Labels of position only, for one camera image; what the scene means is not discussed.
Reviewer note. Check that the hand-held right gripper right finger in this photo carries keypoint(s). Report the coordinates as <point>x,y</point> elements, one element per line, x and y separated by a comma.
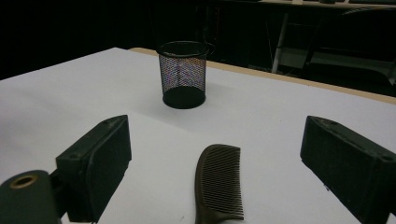
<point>345,161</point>

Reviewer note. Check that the black mesh pen holder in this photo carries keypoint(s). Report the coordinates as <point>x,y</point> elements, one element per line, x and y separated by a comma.
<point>183,96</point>

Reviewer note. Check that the dark brown wooden comb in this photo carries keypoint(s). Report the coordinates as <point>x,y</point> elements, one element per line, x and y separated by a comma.
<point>218,183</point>

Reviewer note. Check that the dark chair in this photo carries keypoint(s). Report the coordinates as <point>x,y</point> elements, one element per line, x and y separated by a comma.
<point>351,34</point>

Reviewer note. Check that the white metal stand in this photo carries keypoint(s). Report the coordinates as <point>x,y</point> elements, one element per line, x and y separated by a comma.
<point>279,43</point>

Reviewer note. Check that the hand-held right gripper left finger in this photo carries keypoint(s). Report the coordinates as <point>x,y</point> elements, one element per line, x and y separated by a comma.
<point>102,161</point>

